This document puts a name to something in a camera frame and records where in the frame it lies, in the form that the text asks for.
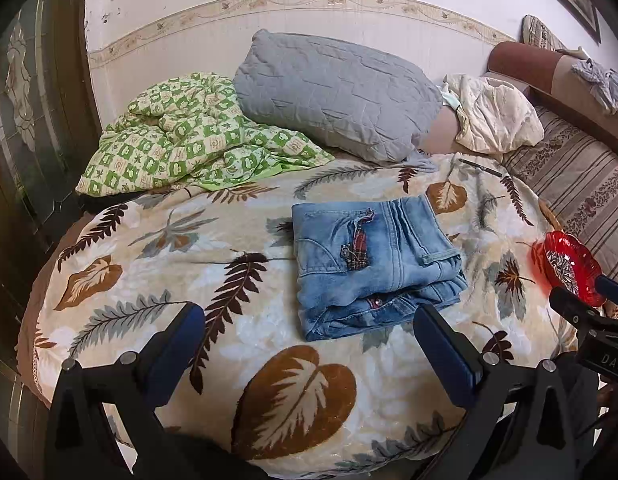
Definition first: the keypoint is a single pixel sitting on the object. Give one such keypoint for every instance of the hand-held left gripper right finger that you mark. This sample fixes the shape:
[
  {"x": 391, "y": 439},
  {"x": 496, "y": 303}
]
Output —
[{"x": 439, "y": 345}]

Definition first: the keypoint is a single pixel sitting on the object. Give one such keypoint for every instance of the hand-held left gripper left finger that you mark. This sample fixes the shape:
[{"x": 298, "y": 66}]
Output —
[{"x": 186, "y": 332}]

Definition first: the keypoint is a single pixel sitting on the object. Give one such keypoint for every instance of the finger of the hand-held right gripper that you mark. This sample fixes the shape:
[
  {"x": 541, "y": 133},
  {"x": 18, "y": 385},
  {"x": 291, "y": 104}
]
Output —
[
  {"x": 576, "y": 310},
  {"x": 614, "y": 290}
]

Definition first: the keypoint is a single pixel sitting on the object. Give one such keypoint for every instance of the blue denim pants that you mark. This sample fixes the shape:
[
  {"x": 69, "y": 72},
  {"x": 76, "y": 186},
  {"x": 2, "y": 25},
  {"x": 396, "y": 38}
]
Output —
[{"x": 379, "y": 270}]

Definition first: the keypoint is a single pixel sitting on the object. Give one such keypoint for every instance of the red glass dish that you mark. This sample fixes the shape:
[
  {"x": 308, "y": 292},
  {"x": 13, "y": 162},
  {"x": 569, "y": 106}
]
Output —
[{"x": 564, "y": 260}]

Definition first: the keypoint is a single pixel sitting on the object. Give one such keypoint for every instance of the leaf printed blanket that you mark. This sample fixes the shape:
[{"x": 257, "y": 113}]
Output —
[{"x": 214, "y": 240}]

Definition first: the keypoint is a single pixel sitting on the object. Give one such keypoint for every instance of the brown striped sofa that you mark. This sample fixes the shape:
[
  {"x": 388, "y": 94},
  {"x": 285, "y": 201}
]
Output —
[{"x": 574, "y": 180}]

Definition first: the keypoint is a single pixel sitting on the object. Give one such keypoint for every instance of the black pen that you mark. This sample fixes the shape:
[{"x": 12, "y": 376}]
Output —
[{"x": 481, "y": 167}]

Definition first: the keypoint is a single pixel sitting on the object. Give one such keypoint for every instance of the green checkered quilt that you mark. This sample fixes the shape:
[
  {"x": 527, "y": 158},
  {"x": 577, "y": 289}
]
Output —
[{"x": 179, "y": 135}]

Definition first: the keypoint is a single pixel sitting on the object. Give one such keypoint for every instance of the grey crumpled cloth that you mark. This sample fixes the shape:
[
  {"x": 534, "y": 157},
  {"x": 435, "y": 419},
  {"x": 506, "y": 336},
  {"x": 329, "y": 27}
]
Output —
[{"x": 601, "y": 82}]

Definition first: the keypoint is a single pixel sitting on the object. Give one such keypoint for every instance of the cream pillow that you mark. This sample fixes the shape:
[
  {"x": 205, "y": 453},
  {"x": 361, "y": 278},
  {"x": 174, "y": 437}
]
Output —
[{"x": 499, "y": 115}]

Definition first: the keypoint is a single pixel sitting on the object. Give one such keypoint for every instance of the peach pillow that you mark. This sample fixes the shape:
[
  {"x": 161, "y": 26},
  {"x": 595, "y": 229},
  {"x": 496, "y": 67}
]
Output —
[{"x": 441, "y": 135}]

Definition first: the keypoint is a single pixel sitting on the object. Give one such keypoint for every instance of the striped cushion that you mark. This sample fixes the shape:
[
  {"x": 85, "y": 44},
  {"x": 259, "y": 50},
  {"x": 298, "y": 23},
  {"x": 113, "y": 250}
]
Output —
[{"x": 539, "y": 32}]

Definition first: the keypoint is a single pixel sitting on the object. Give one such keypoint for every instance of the grey quilted pillow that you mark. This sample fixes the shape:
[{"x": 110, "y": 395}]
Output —
[{"x": 334, "y": 90}]

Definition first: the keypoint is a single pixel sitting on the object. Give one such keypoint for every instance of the dark framed picture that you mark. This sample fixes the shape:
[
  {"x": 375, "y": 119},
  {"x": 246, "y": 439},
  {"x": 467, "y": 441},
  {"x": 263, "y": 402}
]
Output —
[{"x": 579, "y": 5}]

